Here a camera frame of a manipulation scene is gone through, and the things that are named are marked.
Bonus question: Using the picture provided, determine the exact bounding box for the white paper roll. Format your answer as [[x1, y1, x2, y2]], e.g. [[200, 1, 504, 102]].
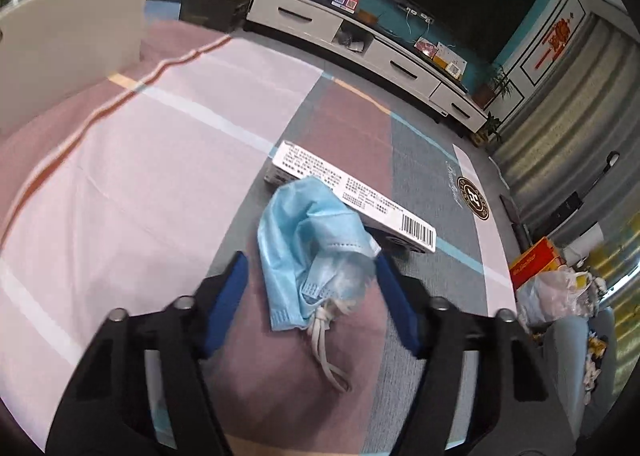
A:
[[563, 223, 604, 265]]

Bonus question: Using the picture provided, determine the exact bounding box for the blue red qr sign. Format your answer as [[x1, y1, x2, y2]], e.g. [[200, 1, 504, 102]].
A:
[[331, 0, 359, 14]]

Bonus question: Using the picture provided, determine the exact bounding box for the white plastic bag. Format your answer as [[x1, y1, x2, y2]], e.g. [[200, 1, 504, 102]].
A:
[[515, 266, 600, 329]]

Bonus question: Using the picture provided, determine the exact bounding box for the clothes pile on sofa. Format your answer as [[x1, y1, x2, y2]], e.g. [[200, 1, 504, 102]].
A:
[[582, 330, 608, 405]]

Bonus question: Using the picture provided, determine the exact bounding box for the striped pink grey blanket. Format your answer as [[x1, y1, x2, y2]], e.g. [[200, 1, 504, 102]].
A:
[[1, 22, 514, 455]]

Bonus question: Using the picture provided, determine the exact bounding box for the light blue face mask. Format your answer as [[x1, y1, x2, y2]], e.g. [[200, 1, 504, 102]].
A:
[[257, 176, 381, 393]]

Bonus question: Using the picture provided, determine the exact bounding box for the long white barcode box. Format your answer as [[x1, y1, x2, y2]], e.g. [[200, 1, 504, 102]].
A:
[[265, 141, 437, 253]]

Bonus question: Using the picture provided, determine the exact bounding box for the white tv cabinet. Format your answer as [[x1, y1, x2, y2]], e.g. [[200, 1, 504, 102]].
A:
[[246, 0, 488, 132]]

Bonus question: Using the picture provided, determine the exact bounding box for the red orange shopping bag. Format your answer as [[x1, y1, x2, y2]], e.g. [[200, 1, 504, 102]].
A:
[[509, 237, 564, 290]]

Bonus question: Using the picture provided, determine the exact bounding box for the grey sofa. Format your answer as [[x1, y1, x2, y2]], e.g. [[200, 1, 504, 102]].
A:
[[540, 306, 617, 439]]

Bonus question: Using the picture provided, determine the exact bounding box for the patterned window curtain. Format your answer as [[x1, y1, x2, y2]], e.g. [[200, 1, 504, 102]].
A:
[[489, 9, 640, 387]]

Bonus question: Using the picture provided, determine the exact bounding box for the black upright vacuum cleaner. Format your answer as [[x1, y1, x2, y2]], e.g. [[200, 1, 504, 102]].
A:
[[500, 150, 620, 253]]

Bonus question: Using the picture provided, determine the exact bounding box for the small floor potted plant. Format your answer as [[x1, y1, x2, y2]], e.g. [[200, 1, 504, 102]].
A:
[[471, 112, 502, 147]]

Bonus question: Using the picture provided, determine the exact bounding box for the potted plant on cabinet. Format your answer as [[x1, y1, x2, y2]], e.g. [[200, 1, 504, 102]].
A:
[[472, 64, 511, 109]]

